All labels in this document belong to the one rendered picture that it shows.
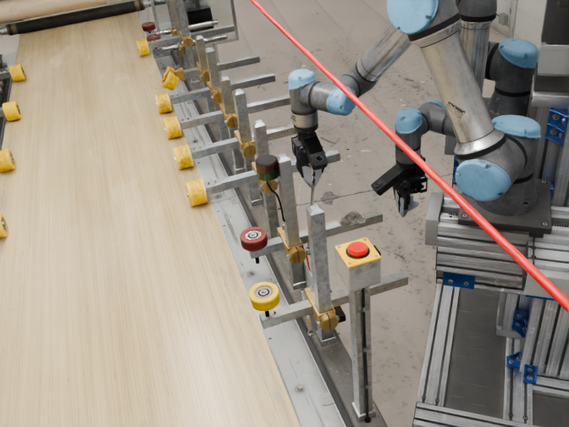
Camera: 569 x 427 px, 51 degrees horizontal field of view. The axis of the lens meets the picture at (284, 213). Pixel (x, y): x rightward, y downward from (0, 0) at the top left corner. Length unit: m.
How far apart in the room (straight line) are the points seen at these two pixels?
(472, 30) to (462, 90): 0.33
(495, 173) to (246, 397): 0.74
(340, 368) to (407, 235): 1.64
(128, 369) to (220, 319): 0.25
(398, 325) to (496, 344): 0.50
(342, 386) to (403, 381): 0.93
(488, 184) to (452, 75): 0.26
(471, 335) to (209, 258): 1.14
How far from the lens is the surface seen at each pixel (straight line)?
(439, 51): 1.36
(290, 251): 1.77
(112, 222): 1.99
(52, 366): 1.59
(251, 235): 1.78
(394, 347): 2.64
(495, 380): 2.30
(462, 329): 2.45
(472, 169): 1.41
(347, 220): 1.86
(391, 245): 3.14
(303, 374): 1.76
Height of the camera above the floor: 1.98
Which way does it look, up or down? 36 degrees down
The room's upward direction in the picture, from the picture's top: 7 degrees counter-clockwise
